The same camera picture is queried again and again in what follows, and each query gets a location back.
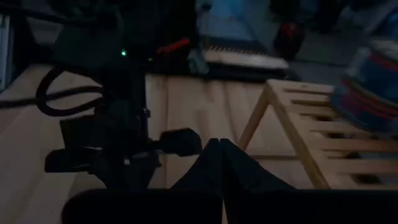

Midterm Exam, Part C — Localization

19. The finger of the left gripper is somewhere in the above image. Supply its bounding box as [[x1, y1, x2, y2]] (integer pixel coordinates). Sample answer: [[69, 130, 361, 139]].
[[127, 152, 162, 190], [92, 152, 129, 190]]

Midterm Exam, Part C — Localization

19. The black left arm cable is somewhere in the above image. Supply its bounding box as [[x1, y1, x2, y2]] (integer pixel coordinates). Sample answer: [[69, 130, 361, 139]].
[[0, 67, 105, 118]]

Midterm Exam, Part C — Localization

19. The red wire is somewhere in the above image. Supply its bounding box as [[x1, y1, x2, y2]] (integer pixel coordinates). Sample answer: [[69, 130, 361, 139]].
[[156, 37, 191, 55]]

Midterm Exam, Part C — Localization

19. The dark object with red mark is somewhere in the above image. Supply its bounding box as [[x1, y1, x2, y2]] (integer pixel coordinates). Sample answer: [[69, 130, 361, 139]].
[[272, 20, 308, 60]]

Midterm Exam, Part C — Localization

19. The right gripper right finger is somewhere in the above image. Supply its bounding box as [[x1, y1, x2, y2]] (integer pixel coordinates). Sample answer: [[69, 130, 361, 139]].
[[221, 139, 295, 224]]

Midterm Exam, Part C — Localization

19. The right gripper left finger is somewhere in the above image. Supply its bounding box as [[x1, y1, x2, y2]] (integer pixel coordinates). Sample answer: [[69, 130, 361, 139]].
[[170, 138, 223, 224]]

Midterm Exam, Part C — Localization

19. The wooden slatted shelf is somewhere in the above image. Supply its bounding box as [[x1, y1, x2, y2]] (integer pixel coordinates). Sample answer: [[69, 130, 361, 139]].
[[239, 79, 398, 190]]

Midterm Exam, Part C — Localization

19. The black metal table frame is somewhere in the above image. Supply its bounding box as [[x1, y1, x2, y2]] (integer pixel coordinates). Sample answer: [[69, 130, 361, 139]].
[[146, 63, 300, 82]]

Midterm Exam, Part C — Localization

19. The black orange striped mat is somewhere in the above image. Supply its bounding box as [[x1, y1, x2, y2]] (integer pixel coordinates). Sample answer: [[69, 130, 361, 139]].
[[208, 45, 271, 56]]

